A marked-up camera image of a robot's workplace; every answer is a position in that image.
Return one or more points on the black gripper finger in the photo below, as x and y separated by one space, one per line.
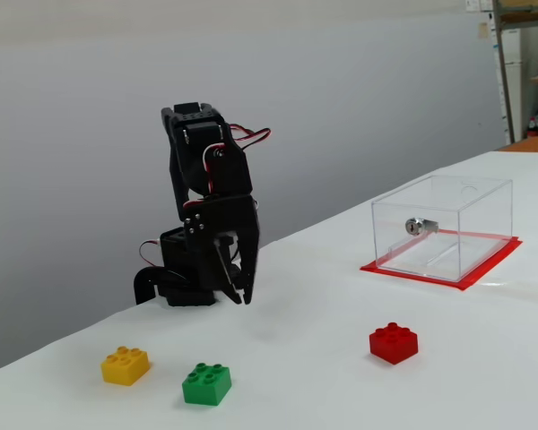
226 280
252 255

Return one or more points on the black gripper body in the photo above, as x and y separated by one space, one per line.
221 220

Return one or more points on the green lego brick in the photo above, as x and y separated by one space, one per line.
204 389

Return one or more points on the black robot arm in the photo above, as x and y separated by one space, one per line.
193 130

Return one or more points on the yellow lego brick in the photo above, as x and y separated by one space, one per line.
123 369

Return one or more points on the transparent acrylic box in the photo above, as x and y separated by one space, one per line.
417 260

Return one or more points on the red lego brick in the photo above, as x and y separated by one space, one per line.
392 345

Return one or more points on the black table clamp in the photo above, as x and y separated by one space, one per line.
141 286

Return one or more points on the silver cam lock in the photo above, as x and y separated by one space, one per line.
414 227

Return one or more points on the red tape square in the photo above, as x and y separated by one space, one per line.
484 273

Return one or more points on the brown wooden tabletop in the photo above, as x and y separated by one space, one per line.
533 144

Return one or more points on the bottle with red cap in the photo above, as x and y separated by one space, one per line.
531 130

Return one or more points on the metal shelf rack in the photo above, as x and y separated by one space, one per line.
502 67

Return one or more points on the beige paper label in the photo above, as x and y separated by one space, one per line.
483 30

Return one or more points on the white cabinet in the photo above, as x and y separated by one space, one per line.
511 54

